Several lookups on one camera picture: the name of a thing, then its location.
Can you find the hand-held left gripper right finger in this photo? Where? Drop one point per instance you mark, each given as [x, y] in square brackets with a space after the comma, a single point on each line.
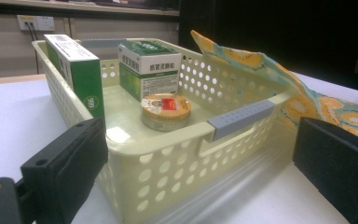
[341, 168]

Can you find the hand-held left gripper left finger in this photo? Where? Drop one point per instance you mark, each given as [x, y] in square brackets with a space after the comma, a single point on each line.
[62, 174]

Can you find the orange patterned teal bag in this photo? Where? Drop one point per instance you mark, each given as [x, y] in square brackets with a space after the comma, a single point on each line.
[304, 105]

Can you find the tall green white medicine box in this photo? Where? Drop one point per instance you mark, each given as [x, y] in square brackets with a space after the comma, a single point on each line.
[84, 81]

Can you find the pale yellow perforated plastic basket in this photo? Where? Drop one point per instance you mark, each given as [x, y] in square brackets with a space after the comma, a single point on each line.
[167, 174]

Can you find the red and white snack packet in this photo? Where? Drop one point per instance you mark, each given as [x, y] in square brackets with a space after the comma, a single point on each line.
[164, 107]

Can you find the squat green white medicine box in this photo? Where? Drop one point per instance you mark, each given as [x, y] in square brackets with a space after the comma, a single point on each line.
[149, 65]

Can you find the white wall socket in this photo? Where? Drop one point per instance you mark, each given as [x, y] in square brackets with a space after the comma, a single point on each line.
[43, 23]

